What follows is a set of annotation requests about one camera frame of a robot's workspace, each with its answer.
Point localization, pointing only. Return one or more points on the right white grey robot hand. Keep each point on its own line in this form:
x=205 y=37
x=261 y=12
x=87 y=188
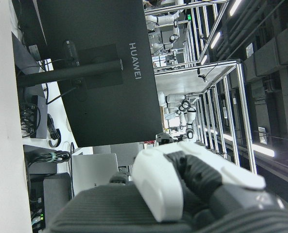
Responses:
x=158 y=184

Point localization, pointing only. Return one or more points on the silver laptop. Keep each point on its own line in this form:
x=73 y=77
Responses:
x=92 y=170

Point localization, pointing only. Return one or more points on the white humanoid robot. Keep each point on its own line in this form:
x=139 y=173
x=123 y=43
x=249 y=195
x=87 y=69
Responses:
x=165 y=19
x=174 y=98

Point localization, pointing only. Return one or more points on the black Huawei monitor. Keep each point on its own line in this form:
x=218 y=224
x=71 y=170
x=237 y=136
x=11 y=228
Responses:
x=105 y=109

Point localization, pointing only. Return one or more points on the dark grey computer box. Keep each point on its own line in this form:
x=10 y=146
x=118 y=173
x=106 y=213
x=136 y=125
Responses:
x=56 y=191

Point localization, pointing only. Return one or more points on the long ceiling light strip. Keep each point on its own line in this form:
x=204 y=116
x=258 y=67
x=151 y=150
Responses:
x=215 y=39
x=264 y=149
x=234 y=7

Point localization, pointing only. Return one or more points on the black docking hub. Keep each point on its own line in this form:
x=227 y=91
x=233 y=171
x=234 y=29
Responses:
x=40 y=116

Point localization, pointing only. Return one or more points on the black adapter dongle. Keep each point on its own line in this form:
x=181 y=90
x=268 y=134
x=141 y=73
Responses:
x=70 y=51

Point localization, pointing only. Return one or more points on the small black hanging camera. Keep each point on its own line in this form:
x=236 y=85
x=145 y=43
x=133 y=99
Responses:
x=202 y=76

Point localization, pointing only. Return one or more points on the aluminium frame cell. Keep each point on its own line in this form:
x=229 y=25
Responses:
x=241 y=97

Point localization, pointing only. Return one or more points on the grey monitor base plate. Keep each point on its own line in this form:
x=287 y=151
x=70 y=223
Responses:
x=24 y=58

